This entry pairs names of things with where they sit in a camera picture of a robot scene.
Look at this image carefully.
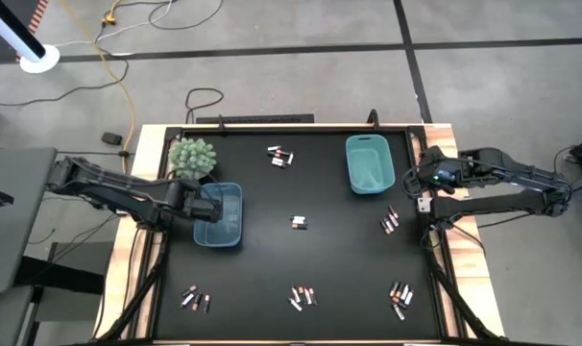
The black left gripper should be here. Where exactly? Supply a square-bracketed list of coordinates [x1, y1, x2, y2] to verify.
[178, 182, 224, 223]

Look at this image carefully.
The blue plastic bin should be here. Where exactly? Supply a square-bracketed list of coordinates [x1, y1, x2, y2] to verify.
[192, 182, 245, 249]

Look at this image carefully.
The teal plastic bin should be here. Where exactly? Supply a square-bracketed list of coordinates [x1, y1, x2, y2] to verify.
[345, 134, 397, 195]

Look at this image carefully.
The green succulent in patterned pot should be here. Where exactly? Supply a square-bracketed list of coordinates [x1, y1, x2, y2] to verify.
[167, 137, 219, 182]

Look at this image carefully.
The black flat bar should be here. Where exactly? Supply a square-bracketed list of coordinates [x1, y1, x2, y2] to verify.
[196, 113, 316, 125]

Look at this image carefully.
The gray desk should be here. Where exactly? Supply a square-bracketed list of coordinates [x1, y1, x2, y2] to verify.
[0, 146, 59, 295]

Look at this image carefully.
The black white pole with base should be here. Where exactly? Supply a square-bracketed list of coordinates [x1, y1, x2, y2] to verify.
[0, 0, 61, 75]

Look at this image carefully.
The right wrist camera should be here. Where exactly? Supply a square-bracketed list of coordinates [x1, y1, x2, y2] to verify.
[434, 162, 458, 186]

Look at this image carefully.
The black looped floor cable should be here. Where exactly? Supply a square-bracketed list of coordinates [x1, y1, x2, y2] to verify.
[183, 86, 225, 125]

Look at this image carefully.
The black frame strut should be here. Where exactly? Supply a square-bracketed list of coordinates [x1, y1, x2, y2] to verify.
[424, 249, 501, 343]
[97, 230, 170, 343]

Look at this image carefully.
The yellow cable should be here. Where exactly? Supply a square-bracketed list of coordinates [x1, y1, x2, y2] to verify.
[60, 0, 137, 175]

